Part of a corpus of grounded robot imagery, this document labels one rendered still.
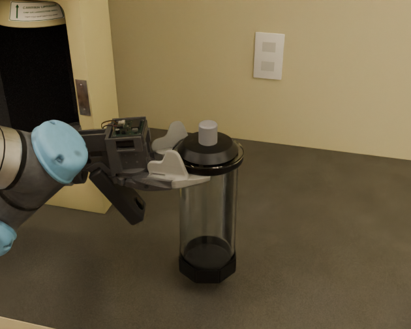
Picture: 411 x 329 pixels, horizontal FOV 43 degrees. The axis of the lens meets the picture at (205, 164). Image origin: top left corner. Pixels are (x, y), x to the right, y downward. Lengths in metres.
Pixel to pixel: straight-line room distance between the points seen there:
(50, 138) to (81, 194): 0.47
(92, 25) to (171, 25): 0.40
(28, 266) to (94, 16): 0.46
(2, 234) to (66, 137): 0.16
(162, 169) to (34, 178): 0.19
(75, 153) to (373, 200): 0.72
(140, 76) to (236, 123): 0.28
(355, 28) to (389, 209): 0.41
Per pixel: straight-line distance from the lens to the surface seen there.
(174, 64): 1.37
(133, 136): 0.76
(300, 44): 1.29
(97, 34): 0.99
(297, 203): 1.14
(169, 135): 0.82
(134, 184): 0.77
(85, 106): 0.99
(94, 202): 1.10
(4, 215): 0.73
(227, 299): 0.91
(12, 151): 0.64
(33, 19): 1.01
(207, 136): 0.76
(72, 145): 0.66
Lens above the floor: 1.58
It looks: 31 degrees down
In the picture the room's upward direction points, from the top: straight up
